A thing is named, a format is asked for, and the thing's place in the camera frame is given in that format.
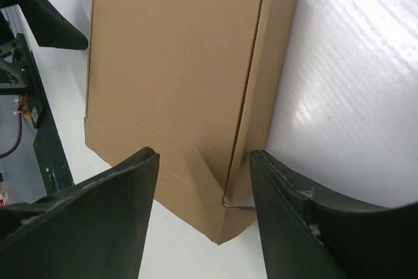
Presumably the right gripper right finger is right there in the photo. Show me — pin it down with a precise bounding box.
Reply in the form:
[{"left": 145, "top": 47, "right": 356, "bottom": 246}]
[{"left": 249, "top": 150, "right": 417, "bottom": 278}]

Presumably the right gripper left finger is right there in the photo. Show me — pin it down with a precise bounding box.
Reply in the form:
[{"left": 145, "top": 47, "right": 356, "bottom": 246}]
[{"left": 1, "top": 147, "right": 160, "bottom": 278}]

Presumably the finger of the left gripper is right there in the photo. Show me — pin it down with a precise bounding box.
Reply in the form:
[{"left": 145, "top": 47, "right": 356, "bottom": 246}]
[{"left": 1, "top": 0, "right": 88, "bottom": 50}]

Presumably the brown cardboard box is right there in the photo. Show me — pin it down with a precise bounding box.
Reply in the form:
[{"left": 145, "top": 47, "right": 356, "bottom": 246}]
[{"left": 84, "top": 0, "right": 298, "bottom": 244}]

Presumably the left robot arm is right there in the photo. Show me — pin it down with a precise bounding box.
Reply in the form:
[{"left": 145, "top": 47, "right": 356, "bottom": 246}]
[{"left": 1, "top": 0, "right": 88, "bottom": 95}]

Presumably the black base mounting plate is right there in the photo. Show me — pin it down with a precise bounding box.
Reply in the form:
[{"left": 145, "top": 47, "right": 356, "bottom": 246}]
[{"left": 16, "top": 33, "right": 74, "bottom": 195}]

